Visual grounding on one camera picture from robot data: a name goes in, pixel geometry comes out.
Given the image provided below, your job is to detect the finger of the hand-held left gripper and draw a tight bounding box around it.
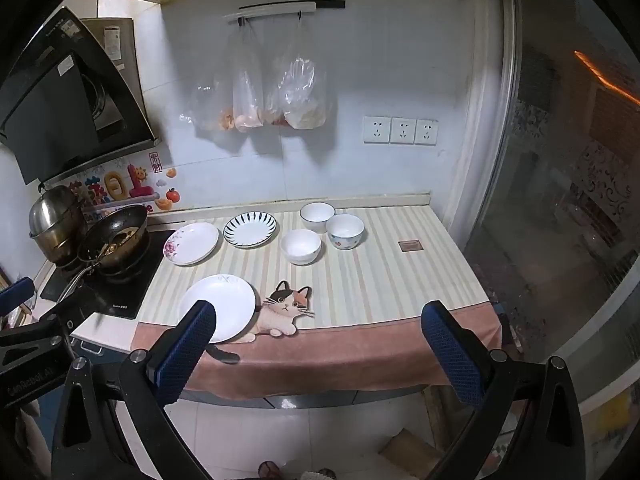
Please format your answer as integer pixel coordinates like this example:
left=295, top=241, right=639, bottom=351
left=36, top=287, right=108, bottom=333
left=0, top=276, right=36, bottom=317

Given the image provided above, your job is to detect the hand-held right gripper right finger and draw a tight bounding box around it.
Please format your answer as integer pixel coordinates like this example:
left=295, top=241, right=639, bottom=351
left=421, top=301, right=587, bottom=480

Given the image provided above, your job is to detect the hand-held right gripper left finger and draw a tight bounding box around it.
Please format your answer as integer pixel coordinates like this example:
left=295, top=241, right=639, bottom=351
left=51, top=300, right=217, bottom=480

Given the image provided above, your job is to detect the dark rimmed white bowl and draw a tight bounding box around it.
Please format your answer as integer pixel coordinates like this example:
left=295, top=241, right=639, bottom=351
left=300, top=202, right=336, bottom=235

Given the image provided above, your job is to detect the black induction cooktop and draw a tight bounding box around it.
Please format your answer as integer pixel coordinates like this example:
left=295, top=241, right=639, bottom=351
left=40, top=230, right=177, bottom=321

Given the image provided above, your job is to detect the plain white plate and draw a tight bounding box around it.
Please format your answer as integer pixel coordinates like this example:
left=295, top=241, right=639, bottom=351
left=177, top=274, right=258, bottom=345

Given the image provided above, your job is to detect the black frying pan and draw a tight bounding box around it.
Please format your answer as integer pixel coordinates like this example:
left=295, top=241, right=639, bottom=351
left=59, top=204, right=150, bottom=302

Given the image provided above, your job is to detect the steel pot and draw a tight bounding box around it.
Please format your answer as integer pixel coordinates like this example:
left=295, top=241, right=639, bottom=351
left=28, top=185, right=89, bottom=267

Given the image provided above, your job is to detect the striped cat table mat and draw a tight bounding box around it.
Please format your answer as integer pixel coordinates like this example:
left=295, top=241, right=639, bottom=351
left=131, top=205, right=503, bottom=402

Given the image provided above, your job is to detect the cardboard box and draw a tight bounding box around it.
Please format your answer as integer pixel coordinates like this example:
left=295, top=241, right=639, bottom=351
left=377, top=427, right=442, bottom=479

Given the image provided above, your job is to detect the floral white plate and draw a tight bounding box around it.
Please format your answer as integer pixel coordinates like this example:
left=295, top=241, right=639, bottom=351
left=163, top=222, right=221, bottom=267

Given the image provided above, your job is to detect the blue striped plate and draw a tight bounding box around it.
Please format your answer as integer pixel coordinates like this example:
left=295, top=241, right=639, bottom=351
left=223, top=211, right=278, bottom=249

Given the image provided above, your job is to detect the plain white bowl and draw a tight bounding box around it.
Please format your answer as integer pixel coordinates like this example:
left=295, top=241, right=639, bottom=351
left=280, top=229, right=322, bottom=266

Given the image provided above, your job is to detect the patterned white bowl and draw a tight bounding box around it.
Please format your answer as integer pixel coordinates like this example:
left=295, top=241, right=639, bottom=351
left=326, top=214, right=365, bottom=251

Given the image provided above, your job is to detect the black range hood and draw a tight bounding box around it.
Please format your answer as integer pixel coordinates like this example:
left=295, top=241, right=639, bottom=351
left=0, top=6, right=161, bottom=186

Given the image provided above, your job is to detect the glass window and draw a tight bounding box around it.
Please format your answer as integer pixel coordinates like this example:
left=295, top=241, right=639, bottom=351
left=462, top=0, right=640, bottom=411

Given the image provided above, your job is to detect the clear plastic bag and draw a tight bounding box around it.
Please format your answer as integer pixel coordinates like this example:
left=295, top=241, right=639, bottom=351
left=179, top=77, right=236, bottom=134
left=232, top=20, right=266, bottom=134
left=265, top=14, right=329, bottom=131

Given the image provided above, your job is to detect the colourful wall sticker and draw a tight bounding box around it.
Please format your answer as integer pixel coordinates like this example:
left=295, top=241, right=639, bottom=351
left=60, top=152, right=179, bottom=222

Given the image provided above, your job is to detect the white wall socket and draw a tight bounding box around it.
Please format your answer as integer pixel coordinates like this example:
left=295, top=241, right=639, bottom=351
left=363, top=116, right=392, bottom=144
left=415, top=119, right=439, bottom=146
left=391, top=117, right=416, bottom=145

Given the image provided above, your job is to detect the white hook rail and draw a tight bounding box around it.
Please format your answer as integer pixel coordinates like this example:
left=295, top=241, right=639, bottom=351
left=223, top=1, right=317, bottom=24

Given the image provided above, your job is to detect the black wall rail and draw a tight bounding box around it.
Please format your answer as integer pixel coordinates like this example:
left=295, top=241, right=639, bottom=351
left=239, top=0, right=347, bottom=11

